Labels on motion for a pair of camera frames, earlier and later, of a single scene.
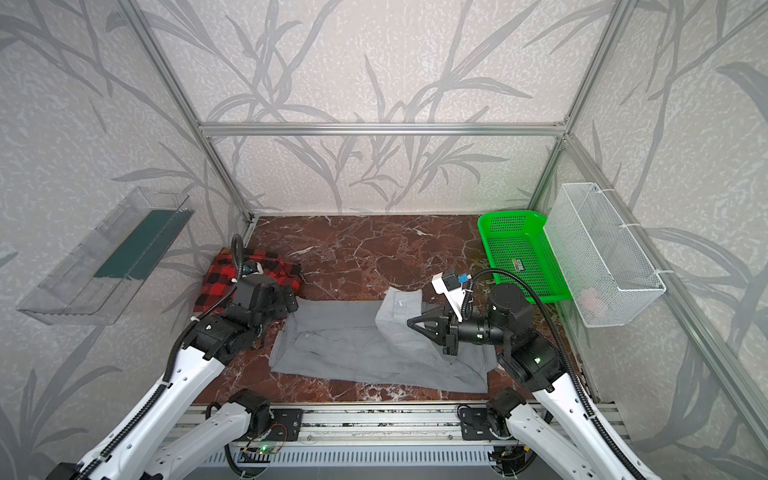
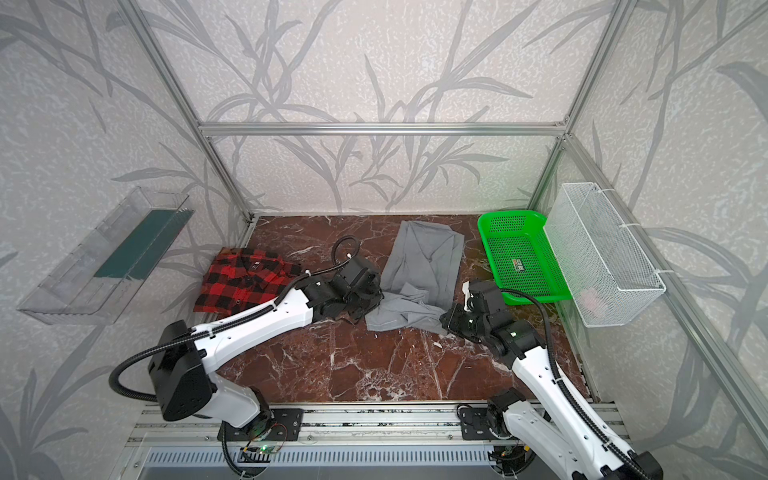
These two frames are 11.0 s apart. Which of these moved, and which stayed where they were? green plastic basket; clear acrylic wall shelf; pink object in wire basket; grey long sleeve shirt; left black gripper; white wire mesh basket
Moved: grey long sleeve shirt; left black gripper
Stayed: green plastic basket; pink object in wire basket; white wire mesh basket; clear acrylic wall shelf
